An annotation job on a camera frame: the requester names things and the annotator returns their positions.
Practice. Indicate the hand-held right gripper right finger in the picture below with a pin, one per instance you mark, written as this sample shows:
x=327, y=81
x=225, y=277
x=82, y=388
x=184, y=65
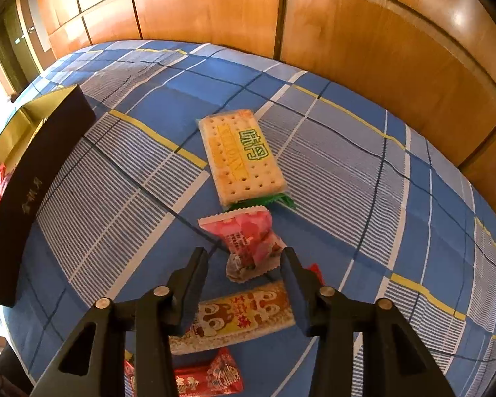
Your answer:
x=293, y=297

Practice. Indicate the red packet with gold print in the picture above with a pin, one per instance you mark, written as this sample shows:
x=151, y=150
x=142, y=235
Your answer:
x=210, y=376

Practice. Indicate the wooden wardrobe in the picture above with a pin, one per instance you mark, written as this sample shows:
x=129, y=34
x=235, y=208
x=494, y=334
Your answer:
x=355, y=29

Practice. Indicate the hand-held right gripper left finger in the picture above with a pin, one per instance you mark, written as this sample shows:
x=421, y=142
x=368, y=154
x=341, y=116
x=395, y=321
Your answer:
x=192, y=297

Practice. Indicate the wooden door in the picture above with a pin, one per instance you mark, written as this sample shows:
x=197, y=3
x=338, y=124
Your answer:
x=16, y=49

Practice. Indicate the pink candy packet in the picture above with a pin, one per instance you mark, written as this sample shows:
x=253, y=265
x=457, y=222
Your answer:
x=244, y=231

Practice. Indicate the black box with gold interior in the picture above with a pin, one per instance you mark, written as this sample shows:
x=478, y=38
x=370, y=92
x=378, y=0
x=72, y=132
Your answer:
x=29, y=182

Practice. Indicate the cracker packet with green ends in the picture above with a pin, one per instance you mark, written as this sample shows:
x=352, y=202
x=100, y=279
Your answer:
x=239, y=157

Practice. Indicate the rice bar packet squirrel print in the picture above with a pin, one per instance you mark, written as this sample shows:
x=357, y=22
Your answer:
x=239, y=318

